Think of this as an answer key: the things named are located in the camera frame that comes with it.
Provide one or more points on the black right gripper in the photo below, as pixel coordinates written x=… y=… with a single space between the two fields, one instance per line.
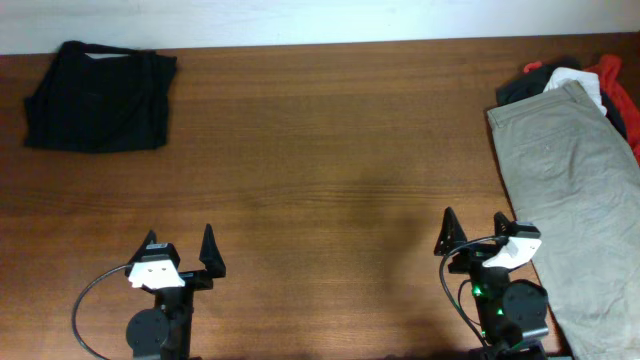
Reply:
x=471 y=255

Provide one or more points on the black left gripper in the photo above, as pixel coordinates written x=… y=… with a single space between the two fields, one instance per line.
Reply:
x=212 y=260

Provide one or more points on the black shorts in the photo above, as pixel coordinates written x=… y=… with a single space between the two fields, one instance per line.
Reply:
x=101 y=99

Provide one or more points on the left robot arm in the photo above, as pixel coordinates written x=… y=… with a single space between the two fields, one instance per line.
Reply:
x=163 y=332

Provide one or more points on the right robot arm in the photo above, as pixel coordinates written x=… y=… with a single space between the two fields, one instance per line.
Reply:
x=511 y=313

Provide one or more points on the khaki trousers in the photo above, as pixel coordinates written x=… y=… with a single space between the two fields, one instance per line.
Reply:
x=570 y=173

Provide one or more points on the white garment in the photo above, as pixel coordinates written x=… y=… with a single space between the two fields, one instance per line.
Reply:
x=588 y=81

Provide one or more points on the red garment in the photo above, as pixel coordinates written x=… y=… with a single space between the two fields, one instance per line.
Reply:
x=607 y=69

